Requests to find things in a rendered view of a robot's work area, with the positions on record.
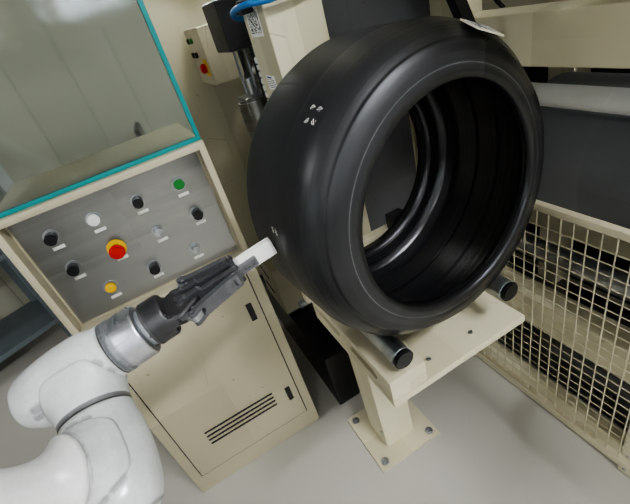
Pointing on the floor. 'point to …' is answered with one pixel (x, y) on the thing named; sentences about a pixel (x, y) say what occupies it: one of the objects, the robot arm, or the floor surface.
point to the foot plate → (423, 432)
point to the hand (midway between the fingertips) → (255, 256)
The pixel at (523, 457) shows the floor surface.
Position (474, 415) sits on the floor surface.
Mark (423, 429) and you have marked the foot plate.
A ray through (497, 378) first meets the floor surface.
